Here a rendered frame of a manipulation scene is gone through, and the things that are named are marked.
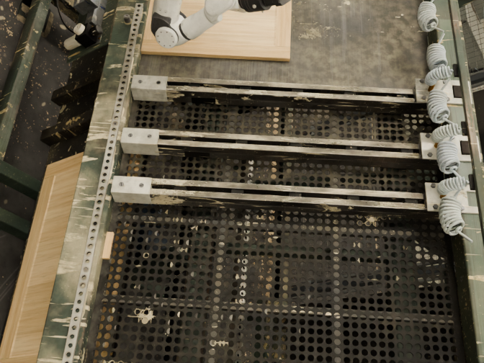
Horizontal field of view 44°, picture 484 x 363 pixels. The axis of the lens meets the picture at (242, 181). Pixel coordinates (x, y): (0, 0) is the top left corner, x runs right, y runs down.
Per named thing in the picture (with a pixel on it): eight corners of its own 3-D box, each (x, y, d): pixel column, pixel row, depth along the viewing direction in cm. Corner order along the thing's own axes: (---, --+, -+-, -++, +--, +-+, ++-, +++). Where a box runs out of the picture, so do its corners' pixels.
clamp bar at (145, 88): (137, 82, 222) (126, 37, 201) (459, 99, 219) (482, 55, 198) (132, 104, 217) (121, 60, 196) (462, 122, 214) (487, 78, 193)
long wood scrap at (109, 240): (107, 232, 192) (106, 231, 191) (114, 233, 192) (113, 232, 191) (102, 259, 188) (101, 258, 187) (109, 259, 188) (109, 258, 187)
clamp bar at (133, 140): (127, 134, 211) (114, 91, 190) (467, 152, 207) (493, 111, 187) (122, 158, 206) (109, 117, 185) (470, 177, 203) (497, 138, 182)
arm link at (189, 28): (213, 31, 195) (172, 56, 206) (222, 16, 202) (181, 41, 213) (192, 5, 191) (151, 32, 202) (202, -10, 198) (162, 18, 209)
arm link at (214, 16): (234, 2, 184) (202, 22, 192) (250, 6, 192) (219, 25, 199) (227, -17, 185) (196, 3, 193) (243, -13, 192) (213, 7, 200)
